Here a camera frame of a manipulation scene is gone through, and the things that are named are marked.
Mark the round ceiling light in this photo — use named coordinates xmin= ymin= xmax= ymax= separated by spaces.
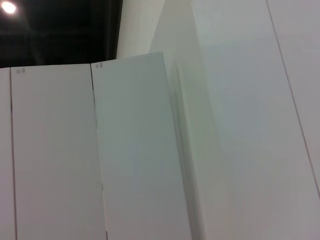
xmin=0 ymin=0 xmax=18 ymax=15

